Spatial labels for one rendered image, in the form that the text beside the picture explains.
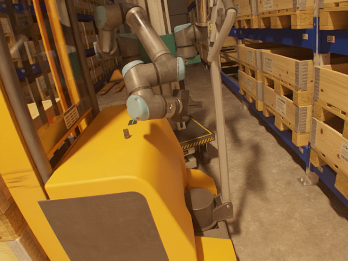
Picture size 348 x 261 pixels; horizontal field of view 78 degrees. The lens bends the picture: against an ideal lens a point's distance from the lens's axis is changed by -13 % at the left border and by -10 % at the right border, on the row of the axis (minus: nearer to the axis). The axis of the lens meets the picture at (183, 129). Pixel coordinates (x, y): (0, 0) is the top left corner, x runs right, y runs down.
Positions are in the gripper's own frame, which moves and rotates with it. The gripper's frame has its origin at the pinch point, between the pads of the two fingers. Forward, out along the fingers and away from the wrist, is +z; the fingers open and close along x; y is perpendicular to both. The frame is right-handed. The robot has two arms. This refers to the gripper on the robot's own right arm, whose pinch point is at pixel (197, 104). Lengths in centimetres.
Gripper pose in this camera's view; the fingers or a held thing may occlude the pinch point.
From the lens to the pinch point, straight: 107.0
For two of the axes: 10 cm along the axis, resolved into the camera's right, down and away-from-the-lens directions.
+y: 7.2, 1.8, -6.7
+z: 7.0, -1.1, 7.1
